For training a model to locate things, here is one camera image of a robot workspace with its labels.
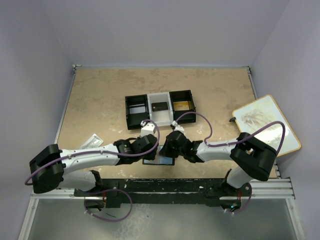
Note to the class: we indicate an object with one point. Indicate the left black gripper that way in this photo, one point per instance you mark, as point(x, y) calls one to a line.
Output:
point(152, 146)

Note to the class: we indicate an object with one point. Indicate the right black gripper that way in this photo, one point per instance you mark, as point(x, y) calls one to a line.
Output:
point(168, 145)

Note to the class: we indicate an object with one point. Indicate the black leather card holder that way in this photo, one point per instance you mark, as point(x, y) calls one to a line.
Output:
point(159, 160)

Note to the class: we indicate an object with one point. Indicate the black and white organizer tray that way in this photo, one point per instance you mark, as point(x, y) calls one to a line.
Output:
point(161, 118)

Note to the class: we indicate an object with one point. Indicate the clear plastic card sleeve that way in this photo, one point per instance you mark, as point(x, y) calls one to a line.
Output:
point(94, 141)

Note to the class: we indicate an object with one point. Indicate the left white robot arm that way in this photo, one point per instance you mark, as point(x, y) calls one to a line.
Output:
point(51, 166)

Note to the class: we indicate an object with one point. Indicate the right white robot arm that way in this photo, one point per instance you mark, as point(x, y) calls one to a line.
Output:
point(254, 158)

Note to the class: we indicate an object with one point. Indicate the silver credit card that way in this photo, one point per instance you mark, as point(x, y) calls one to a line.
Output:
point(137, 109)

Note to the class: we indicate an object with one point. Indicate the black credit card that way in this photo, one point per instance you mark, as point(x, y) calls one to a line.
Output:
point(159, 106)

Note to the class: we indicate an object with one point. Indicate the gold credit card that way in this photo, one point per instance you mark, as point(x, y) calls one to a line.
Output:
point(182, 106)

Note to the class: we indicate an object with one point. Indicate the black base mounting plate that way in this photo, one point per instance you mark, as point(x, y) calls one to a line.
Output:
point(191, 191)

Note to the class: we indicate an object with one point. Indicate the white board with wood rim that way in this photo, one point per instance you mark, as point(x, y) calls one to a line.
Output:
point(261, 112)

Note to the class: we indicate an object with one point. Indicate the aluminium frame rail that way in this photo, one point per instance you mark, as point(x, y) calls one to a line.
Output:
point(165, 209)

